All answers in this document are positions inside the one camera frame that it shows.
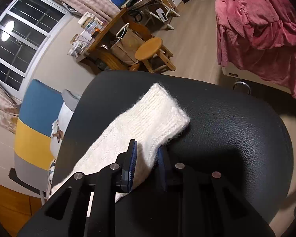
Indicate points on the white printed pillow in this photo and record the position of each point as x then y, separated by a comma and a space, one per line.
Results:
59, 128

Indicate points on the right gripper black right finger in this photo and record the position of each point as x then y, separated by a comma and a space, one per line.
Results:
207, 193

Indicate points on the grey patterned pillow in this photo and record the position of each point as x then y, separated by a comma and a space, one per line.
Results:
70, 99

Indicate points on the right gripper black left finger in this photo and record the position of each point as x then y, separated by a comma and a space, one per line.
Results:
85, 204

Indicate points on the white knitted sweater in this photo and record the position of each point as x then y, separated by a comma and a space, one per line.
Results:
152, 122

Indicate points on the grey yellow blue headboard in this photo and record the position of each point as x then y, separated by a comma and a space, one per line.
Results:
32, 156

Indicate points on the pink red bedspread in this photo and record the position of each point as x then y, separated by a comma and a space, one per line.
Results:
256, 40

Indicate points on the white framed window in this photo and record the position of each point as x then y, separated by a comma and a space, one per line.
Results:
27, 27

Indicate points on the brown bag white handle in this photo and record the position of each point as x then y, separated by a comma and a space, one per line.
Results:
126, 45

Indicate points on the wooden desk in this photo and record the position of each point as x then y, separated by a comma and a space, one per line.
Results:
99, 48

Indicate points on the round wooden stool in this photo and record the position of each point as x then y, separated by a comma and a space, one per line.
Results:
151, 48

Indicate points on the black leather table pad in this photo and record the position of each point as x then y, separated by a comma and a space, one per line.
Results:
220, 120

